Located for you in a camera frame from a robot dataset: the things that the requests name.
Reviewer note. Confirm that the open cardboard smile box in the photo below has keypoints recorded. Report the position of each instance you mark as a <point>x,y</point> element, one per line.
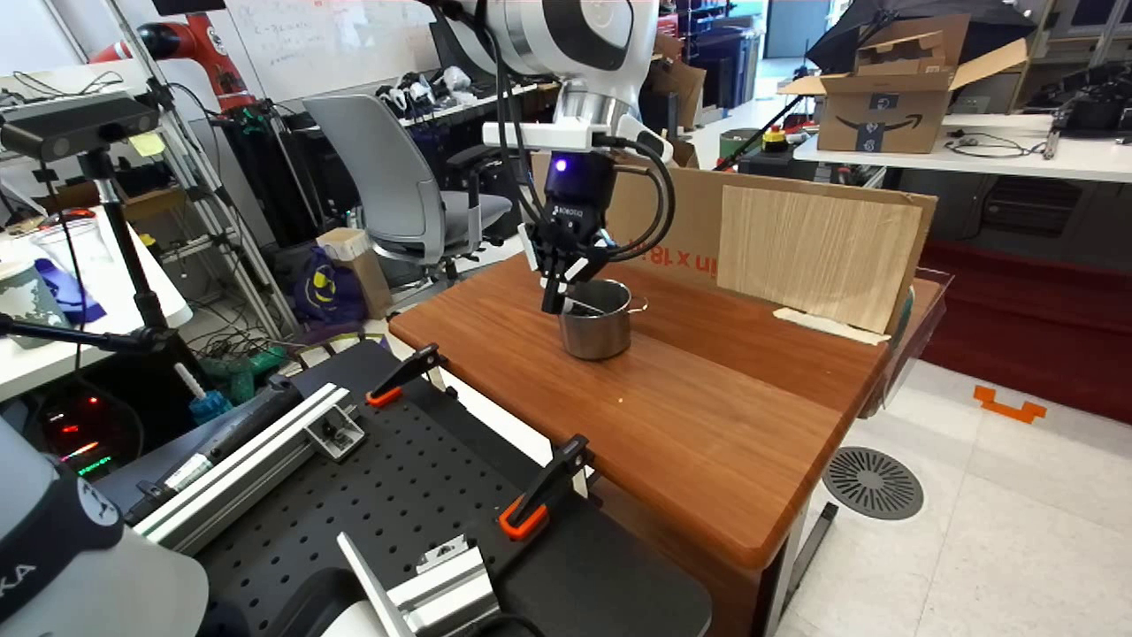
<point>898,87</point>

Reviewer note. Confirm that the grey office chair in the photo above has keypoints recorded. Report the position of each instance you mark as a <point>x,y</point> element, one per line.
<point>404,209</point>

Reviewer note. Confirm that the black perforated breadboard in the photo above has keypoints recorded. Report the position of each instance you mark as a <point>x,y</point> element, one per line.
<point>421,474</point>

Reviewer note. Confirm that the far aluminium extrusion rail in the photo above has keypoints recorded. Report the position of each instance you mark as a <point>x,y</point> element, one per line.
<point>223,493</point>

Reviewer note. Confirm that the near black orange clamp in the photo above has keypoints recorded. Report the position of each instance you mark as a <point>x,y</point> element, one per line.
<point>530,508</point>

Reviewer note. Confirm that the white side table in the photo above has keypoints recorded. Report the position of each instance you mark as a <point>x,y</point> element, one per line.
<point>998,146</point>

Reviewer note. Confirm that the aluminium extrusion rail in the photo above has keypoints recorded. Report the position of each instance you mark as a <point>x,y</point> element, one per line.
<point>223,493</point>
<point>447,597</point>

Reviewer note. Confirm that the light wooden panel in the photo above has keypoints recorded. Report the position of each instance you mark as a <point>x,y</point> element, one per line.
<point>829,251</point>

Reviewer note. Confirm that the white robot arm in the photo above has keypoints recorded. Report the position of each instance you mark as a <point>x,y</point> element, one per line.
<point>600,49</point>

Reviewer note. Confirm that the near aluminium extrusion rail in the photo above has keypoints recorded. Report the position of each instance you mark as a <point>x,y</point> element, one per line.
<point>447,597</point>

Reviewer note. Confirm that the silver metal pot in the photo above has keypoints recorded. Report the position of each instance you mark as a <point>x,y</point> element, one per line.
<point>595,318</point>

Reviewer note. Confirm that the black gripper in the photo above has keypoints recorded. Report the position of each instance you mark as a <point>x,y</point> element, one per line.
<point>570,243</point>

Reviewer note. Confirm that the black orange clamp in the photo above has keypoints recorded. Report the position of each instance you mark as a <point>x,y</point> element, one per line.
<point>530,508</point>
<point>407,368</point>

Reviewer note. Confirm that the far black orange clamp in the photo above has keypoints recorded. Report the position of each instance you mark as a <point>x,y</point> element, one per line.
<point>407,368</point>

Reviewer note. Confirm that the round floor drain cover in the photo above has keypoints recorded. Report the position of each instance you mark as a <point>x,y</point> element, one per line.
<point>873,482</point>

